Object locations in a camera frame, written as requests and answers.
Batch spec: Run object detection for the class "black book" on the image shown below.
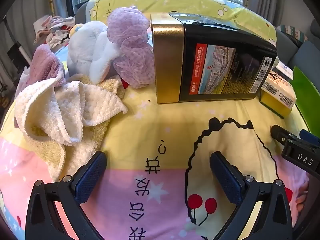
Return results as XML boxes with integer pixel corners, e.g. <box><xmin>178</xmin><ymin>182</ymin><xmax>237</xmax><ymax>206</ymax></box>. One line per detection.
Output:
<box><xmin>150</xmin><ymin>12</ymin><xmax>278</xmax><ymax>105</ymax></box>

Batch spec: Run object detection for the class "yellow terry towel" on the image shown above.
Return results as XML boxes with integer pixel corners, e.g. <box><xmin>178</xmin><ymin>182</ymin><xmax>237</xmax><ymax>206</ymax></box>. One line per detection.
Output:
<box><xmin>25</xmin><ymin>75</ymin><xmax>125</xmax><ymax>183</ymax></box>

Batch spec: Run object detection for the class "green box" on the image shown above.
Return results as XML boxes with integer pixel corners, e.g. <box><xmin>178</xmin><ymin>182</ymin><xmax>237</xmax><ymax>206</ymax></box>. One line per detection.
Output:
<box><xmin>292</xmin><ymin>66</ymin><xmax>320</xmax><ymax>140</ymax></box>

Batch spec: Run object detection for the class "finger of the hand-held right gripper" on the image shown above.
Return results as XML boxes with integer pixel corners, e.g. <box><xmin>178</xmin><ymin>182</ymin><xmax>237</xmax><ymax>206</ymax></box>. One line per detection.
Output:
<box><xmin>271</xmin><ymin>124</ymin><xmax>300</xmax><ymax>146</ymax></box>
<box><xmin>299</xmin><ymin>129</ymin><xmax>320</xmax><ymax>148</ymax></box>

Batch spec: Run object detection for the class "yellow sponge pack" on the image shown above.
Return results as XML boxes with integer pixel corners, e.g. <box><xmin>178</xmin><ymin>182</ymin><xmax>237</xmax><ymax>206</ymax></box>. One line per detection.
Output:
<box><xmin>259</xmin><ymin>71</ymin><xmax>297</xmax><ymax>119</ymax></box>

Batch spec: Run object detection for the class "pink towel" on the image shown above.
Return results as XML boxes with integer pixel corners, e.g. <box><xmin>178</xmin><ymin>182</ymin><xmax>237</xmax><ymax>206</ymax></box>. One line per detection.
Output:
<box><xmin>14</xmin><ymin>45</ymin><xmax>67</xmax><ymax>130</ymax></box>

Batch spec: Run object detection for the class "cartoon printed blanket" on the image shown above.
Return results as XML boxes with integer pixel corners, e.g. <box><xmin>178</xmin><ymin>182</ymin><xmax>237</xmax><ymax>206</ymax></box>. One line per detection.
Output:
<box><xmin>0</xmin><ymin>0</ymin><xmax>310</xmax><ymax>240</ymax></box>

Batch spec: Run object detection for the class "grey sofa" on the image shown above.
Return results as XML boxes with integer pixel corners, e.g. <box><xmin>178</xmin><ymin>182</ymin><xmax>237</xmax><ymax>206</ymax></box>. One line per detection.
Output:
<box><xmin>274</xmin><ymin>17</ymin><xmax>320</xmax><ymax>68</ymax></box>

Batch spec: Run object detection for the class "striped cushion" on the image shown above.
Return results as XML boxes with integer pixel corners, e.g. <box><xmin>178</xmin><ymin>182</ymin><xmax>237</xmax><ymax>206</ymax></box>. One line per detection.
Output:
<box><xmin>279</xmin><ymin>24</ymin><xmax>308</xmax><ymax>47</ymax></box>

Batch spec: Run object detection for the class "white and blue plush toy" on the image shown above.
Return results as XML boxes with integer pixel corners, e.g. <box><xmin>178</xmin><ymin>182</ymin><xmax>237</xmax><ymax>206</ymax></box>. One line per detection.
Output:
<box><xmin>67</xmin><ymin>21</ymin><xmax>120</xmax><ymax>83</ymax></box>

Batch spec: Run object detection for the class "white waffle towel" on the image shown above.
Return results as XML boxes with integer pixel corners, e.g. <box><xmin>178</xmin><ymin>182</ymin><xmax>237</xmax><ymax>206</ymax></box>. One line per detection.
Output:
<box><xmin>14</xmin><ymin>77</ymin><xmax>128</xmax><ymax>144</ymax></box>

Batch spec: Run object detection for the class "purple dotted mesh scarf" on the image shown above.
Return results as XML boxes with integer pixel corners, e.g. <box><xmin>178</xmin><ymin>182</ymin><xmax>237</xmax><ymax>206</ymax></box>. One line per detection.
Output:
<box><xmin>107</xmin><ymin>7</ymin><xmax>157</xmax><ymax>88</ymax></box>

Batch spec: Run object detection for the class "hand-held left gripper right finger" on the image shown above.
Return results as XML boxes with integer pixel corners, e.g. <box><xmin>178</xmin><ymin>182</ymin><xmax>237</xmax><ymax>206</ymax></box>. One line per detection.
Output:
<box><xmin>210</xmin><ymin>151</ymin><xmax>293</xmax><ymax>240</ymax></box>

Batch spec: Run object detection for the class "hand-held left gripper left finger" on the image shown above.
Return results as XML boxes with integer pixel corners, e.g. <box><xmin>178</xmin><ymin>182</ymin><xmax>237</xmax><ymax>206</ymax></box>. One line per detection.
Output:
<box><xmin>26</xmin><ymin>151</ymin><xmax>108</xmax><ymax>240</ymax></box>

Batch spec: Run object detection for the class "pile of clothes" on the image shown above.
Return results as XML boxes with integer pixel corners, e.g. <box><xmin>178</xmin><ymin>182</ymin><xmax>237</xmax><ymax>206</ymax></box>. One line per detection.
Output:
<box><xmin>34</xmin><ymin>15</ymin><xmax>77</xmax><ymax>47</ymax></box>

